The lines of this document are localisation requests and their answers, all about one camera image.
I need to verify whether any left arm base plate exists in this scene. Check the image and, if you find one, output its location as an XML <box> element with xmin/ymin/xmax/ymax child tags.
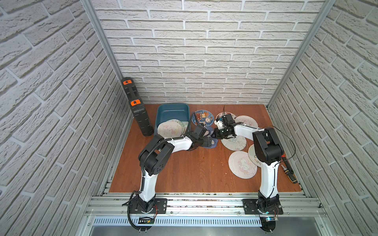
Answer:
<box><xmin>129</xmin><ymin>198</ymin><xmax>168</xmax><ymax>214</ymax></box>

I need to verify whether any white pink sketch coaster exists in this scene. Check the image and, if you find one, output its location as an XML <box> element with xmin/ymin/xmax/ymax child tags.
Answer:
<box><xmin>235</xmin><ymin>115</ymin><xmax>258</xmax><ymax>128</ymax></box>

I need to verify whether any lavender bear coaster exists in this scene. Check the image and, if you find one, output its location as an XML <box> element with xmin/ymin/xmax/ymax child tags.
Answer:
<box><xmin>204</xmin><ymin>126</ymin><xmax>218</xmax><ymax>149</ymax></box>

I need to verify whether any cream pink character coaster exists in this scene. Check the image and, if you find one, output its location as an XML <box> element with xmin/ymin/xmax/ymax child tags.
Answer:
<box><xmin>157</xmin><ymin>119</ymin><xmax>187</xmax><ymax>138</ymax></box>

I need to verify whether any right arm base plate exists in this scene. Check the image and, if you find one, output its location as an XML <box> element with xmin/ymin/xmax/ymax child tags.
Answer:
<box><xmin>242</xmin><ymin>198</ymin><xmax>283</xmax><ymax>215</ymax></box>

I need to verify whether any aluminium rail frame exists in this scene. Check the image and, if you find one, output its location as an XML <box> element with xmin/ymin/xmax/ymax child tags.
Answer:
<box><xmin>84</xmin><ymin>193</ymin><xmax>327</xmax><ymax>227</ymax></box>

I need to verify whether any black screwdriver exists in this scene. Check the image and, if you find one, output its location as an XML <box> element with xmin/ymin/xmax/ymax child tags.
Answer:
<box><xmin>281</xmin><ymin>154</ymin><xmax>298</xmax><ymax>184</ymax></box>

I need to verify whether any floral pink coaster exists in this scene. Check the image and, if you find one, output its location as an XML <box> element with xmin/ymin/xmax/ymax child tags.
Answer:
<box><xmin>214</xmin><ymin>112</ymin><xmax>237</xmax><ymax>124</ymax></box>

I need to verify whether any black orange tool case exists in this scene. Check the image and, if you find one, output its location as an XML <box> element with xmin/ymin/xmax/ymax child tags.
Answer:
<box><xmin>122</xmin><ymin>77</ymin><xmax>154</xmax><ymax>137</ymax></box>

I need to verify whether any white butterfly coaster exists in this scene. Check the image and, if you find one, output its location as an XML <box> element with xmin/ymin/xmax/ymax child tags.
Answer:
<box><xmin>221</xmin><ymin>136</ymin><xmax>247</xmax><ymax>151</ymax></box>

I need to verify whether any white dog face coaster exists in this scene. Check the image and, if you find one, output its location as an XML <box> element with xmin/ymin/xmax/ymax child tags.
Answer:
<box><xmin>248</xmin><ymin>145</ymin><xmax>262</xmax><ymax>168</ymax></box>

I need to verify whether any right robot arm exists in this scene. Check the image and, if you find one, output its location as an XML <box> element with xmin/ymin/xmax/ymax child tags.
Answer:
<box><xmin>212</xmin><ymin>114</ymin><xmax>284</xmax><ymax>212</ymax></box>

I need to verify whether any blue cartoon animals coaster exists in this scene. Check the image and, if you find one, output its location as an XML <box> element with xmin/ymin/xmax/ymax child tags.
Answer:
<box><xmin>192</xmin><ymin>110</ymin><xmax>215</xmax><ymax>126</ymax></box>

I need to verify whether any pink piglet coaster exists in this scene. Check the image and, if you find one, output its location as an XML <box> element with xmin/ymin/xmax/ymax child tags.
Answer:
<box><xmin>228</xmin><ymin>151</ymin><xmax>258</xmax><ymax>180</ymax></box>

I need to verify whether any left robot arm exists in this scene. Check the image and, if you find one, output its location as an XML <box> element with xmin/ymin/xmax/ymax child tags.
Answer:
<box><xmin>137</xmin><ymin>125</ymin><xmax>216</xmax><ymax>212</ymax></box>

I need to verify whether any teal storage box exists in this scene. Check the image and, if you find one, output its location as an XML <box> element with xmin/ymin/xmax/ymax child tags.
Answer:
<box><xmin>154</xmin><ymin>103</ymin><xmax>191</xmax><ymax>135</ymax></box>

